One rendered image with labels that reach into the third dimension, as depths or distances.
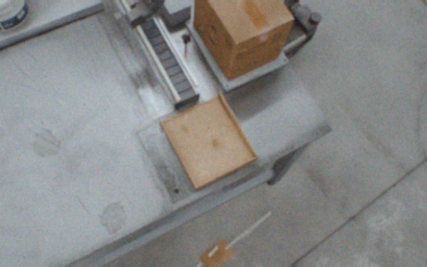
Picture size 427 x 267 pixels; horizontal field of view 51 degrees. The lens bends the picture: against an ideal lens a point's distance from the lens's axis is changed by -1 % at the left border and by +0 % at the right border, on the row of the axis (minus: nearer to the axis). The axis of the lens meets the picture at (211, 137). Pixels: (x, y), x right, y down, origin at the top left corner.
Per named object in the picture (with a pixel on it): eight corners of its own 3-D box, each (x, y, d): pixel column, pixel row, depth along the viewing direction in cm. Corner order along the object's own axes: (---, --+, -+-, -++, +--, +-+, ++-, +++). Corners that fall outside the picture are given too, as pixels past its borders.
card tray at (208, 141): (159, 122, 171) (158, 118, 168) (219, 95, 177) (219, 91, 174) (195, 190, 163) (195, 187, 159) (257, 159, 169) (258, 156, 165)
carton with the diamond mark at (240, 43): (192, 25, 186) (194, -20, 161) (242, 4, 192) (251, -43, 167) (228, 82, 178) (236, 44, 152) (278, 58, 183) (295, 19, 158)
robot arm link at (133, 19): (163, 6, 152) (149, -15, 153) (134, 22, 150) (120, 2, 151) (162, 20, 164) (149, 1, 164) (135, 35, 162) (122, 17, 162)
